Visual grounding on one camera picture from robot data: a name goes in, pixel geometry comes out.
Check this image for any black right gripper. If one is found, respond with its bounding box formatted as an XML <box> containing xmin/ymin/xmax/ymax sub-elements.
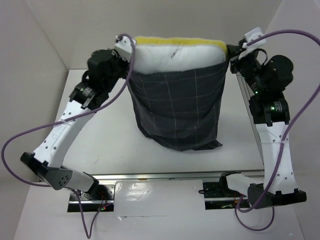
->
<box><xmin>225</xmin><ymin>43</ymin><xmax>265</xmax><ymax>93</ymax></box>

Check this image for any cream memory foam pillow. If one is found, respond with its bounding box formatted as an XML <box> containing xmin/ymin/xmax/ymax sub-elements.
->
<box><xmin>133</xmin><ymin>36</ymin><xmax>228</xmax><ymax>74</ymax></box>

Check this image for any dark grey checked pillowcase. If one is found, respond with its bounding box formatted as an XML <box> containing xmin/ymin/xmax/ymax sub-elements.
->
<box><xmin>128</xmin><ymin>61</ymin><xmax>229</xmax><ymax>152</ymax></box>

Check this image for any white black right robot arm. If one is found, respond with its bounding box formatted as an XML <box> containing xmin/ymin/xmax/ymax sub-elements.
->
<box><xmin>218</xmin><ymin>45</ymin><xmax>307</xmax><ymax>209</ymax></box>

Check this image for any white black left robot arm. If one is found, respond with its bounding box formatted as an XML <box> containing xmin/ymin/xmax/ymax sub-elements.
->
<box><xmin>20</xmin><ymin>48</ymin><xmax>134</xmax><ymax>200</ymax></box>

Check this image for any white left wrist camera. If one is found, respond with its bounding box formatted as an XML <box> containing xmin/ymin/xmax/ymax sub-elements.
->
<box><xmin>114</xmin><ymin>35</ymin><xmax>137</xmax><ymax>62</ymax></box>

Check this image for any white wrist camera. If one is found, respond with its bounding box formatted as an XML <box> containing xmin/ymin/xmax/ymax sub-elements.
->
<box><xmin>242</xmin><ymin>27</ymin><xmax>267</xmax><ymax>49</ymax></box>
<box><xmin>114</xmin><ymin>35</ymin><xmax>137</xmax><ymax>62</ymax></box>

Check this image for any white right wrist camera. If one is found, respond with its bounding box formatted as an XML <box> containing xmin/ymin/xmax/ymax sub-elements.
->
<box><xmin>242</xmin><ymin>27</ymin><xmax>267</xmax><ymax>49</ymax></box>

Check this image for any aluminium front rail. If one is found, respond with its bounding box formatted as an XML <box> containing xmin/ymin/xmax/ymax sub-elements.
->
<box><xmin>39</xmin><ymin>167</ymin><xmax>266</xmax><ymax>182</ymax></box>

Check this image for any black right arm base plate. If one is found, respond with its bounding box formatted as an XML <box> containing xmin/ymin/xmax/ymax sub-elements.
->
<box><xmin>198</xmin><ymin>182</ymin><xmax>243</xmax><ymax>199</ymax></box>

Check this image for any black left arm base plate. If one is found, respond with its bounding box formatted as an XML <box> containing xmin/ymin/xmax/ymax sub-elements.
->
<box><xmin>67</xmin><ymin>183</ymin><xmax>114</xmax><ymax>202</ymax></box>

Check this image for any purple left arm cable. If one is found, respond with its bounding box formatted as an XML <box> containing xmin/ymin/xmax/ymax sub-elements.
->
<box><xmin>1</xmin><ymin>33</ymin><xmax>137</xmax><ymax>239</ymax></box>

